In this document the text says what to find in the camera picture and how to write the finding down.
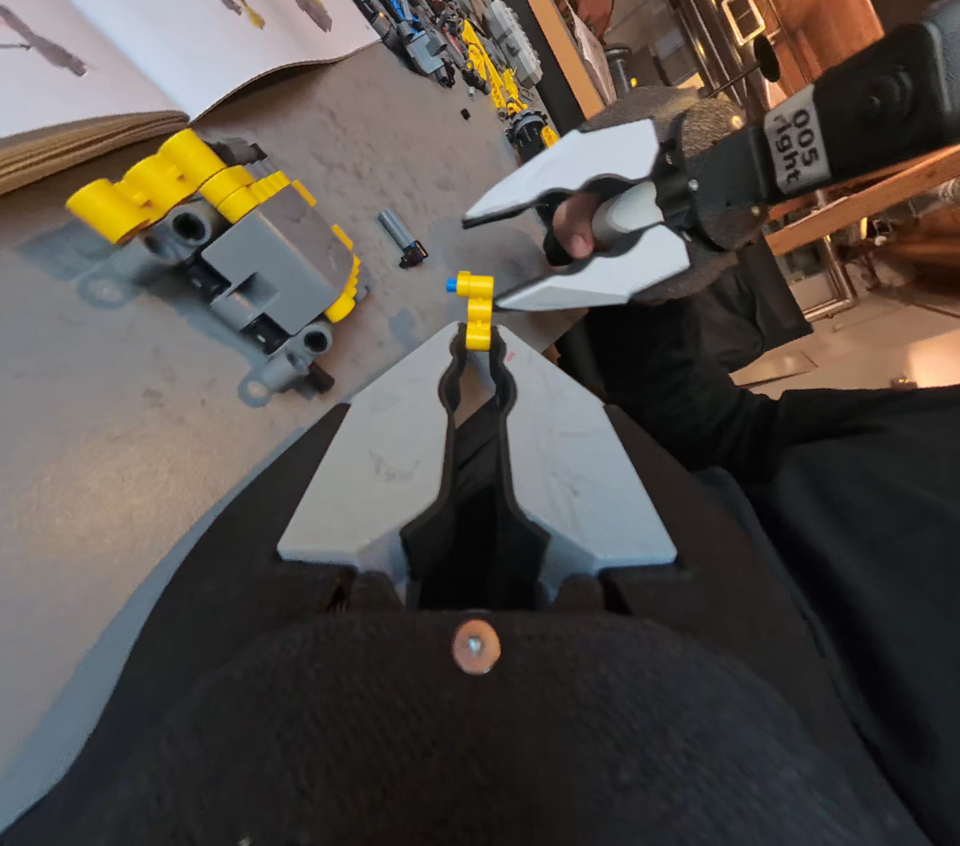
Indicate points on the person's body in black clothing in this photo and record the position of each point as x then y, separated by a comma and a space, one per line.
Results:
862, 561

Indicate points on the black grey pin connector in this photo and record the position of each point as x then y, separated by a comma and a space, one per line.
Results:
395, 227

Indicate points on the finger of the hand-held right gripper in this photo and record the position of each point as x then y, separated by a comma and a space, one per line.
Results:
607, 276
585, 155

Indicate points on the person's right hand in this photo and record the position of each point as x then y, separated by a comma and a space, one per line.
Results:
576, 223

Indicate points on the partly built brick vehicle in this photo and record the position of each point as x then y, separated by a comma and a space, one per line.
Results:
529, 133

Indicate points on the person's right forearm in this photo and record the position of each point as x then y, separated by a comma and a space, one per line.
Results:
675, 366

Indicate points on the yellow grey brick assembly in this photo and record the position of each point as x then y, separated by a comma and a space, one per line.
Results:
255, 253

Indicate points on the grey desk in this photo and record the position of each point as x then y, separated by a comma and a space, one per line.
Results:
112, 448

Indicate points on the yellow three-hole connector brick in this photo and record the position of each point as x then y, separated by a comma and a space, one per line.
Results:
478, 328

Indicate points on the grey brick motor block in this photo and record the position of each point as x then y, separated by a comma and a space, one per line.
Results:
514, 35

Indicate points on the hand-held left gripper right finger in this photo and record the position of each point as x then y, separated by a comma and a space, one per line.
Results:
577, 478

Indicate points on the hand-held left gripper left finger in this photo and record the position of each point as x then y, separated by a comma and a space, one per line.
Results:
375, 478

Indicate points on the yellow brick beam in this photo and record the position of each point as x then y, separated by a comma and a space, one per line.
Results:
476, 285

